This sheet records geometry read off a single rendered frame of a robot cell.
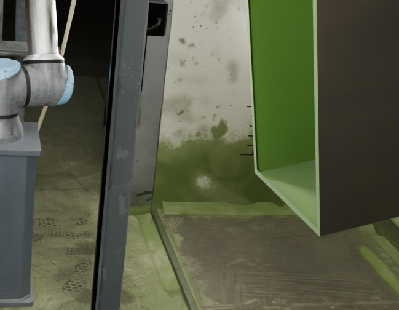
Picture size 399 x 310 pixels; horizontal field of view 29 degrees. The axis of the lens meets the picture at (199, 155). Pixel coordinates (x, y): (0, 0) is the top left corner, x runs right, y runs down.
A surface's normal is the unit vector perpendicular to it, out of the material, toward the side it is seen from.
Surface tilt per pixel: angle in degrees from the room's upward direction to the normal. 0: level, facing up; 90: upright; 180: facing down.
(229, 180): 90
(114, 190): 90
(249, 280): 0
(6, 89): 90
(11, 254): 90
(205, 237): 0
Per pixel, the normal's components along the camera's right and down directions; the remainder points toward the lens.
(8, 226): 0.23, 0.37
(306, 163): -0.07, -0.91
